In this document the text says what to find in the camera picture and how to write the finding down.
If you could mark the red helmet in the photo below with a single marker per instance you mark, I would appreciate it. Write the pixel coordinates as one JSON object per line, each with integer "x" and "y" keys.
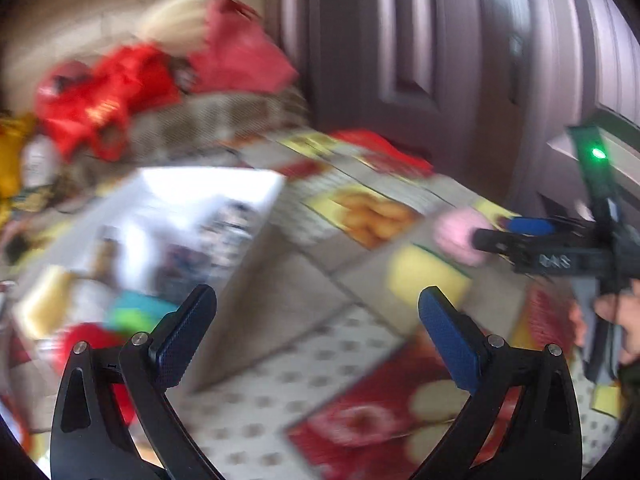
{"x": 62, "y": 77}

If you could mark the plaid blanket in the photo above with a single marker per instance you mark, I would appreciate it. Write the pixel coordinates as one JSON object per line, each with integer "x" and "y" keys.
{"x": 195, "y": 128}

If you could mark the shiny red tote bag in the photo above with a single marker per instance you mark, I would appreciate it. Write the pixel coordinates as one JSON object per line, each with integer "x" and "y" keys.
{"x": 95, "y": 111}

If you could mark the dark grey cloth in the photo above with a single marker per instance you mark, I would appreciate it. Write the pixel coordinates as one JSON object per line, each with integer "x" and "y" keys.
{"x": 181, "y": 269}

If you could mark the black white patterned cloth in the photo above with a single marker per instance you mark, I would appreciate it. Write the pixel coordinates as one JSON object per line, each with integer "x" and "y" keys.
{"x": 225, "y": 232}

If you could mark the fruit print tablecloth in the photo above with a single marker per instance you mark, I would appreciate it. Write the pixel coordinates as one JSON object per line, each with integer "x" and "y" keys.
{"x": 307, "y": 367}

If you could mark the yellow green sponge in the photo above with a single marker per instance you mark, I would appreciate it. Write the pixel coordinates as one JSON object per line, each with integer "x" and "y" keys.
{"x": 414, "y": 268}

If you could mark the pale yellow sponge block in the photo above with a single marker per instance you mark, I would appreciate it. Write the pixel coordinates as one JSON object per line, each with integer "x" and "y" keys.
{"x": 43, "y": 309}

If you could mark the teal packaged sponge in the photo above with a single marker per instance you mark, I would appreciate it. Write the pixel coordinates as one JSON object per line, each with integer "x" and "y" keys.
{"x": 133, "y": 313}

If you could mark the cream foam roll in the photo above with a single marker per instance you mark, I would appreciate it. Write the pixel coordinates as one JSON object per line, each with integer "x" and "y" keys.
{"x": 177, "y": 27}

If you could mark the yellow shopping bag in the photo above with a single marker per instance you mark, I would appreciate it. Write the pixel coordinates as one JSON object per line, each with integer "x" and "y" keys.
{"x": 15, "y": 133}

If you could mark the pink plush ball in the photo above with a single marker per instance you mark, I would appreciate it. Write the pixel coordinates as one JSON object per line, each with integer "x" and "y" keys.
{"x": 453, "y": 231}

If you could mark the white cardboard box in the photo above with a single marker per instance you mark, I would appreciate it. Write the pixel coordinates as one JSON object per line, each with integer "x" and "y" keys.
{"x": 116, "y": 244}

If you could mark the red plush apple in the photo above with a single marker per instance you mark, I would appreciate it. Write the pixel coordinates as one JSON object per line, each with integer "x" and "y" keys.
{"x": 97, "y": 337}

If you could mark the white helmet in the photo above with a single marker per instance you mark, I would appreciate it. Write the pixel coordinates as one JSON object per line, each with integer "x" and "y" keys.
{"x": 40, "y": 162}

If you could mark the dark red fabric bag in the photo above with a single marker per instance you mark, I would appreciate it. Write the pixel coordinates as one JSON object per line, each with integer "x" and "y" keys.
{"x": 238, "y": 54}

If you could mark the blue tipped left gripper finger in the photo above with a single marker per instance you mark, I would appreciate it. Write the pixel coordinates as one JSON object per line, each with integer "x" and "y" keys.
{"x": 530, "y": 226}

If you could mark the person's right hand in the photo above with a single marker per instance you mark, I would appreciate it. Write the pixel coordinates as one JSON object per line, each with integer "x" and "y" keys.
{"x": 625, "y": 311}

